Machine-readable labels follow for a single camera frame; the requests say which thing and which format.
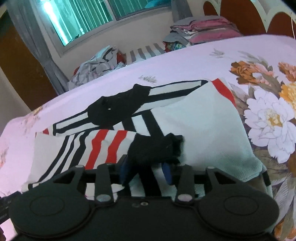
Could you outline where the window with green blinds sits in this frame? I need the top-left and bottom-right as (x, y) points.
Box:
(34, 0), (171, 56)

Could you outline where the grey curtain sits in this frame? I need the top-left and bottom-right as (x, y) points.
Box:
(171, 0), (193, 22)
(6, 1), (68, 95)

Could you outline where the right grey curtain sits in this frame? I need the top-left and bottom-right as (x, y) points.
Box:
(171, 0), (193, 22)

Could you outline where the left grey curtain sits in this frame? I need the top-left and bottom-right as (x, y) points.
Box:
(6, 1), (68, 95)

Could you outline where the stack of folded pink clothes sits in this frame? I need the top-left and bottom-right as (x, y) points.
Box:
(163, 16), (242, 52)

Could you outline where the pink floral bedsheet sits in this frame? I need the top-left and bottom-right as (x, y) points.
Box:
(1, 35), (295, 240)

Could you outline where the crumpled grey clothes pile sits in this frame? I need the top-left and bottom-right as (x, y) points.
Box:
(68, 45), (126, 90)

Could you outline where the striped knit sweater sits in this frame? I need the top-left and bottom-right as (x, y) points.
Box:
(22, 79), (272, 194)

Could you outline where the red white headboard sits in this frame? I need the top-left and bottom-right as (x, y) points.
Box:
(203, 0), (295, 38)

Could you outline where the grey white striped pillow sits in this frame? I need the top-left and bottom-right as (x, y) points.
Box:
(126, 42), (166, 65)

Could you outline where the brown wooden door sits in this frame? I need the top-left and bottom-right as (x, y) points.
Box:
(1, 12), (57, 110)

